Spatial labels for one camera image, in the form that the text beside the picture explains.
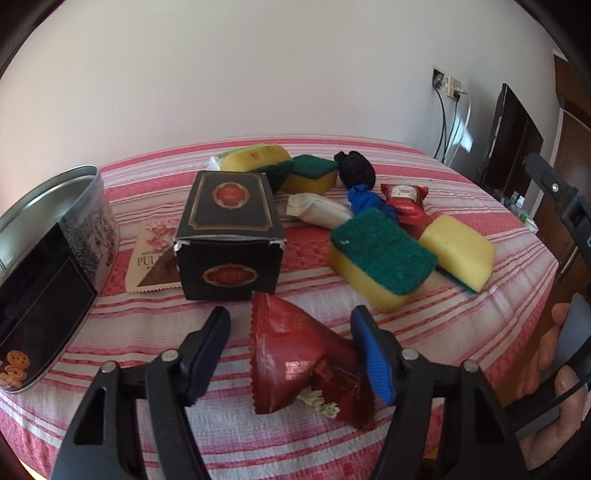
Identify dark red triangular snack packet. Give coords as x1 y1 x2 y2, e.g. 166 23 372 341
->
249 292 375 430

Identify wooden cabinet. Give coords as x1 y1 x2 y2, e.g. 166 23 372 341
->
534 56 590 276

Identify black power cable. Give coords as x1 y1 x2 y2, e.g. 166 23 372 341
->
433 82 447 161

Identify oval metal cookie tin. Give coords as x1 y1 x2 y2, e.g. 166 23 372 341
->
1 165 119 394

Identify black crumpled cloth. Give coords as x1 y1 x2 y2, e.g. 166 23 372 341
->
334 151 376 190

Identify white cream snack packet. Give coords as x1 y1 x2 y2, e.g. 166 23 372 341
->
286 193 353 230

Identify red square snack packet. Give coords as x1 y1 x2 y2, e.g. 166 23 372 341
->
381 183 431 226

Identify white power cable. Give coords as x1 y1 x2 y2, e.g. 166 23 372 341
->
445 90 473 165

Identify bottles on side table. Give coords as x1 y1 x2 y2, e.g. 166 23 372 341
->
504 191 539 234

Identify black flat monitor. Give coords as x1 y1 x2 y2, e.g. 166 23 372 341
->
475 83 544 197

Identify back green-top yellow sponge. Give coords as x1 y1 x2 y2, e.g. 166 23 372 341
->
280 154 339 195

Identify green white soap packet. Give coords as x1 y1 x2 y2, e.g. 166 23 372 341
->
207 147 247 172

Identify red white striped tablecloth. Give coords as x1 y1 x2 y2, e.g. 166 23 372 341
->
1 136 558 479

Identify right hand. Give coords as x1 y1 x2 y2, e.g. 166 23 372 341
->
516 302 591 469

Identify front green-top yellow sponge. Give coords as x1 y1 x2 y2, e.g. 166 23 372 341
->
328 208 438 313

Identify green-top yellow sponge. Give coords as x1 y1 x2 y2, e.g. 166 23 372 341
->
328 208 438 313
280 154 339 195

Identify black ornate cardboard box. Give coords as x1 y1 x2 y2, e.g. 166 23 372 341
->
173 171 287 301

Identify wall power socket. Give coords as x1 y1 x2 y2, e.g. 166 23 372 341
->
432 68 465 100

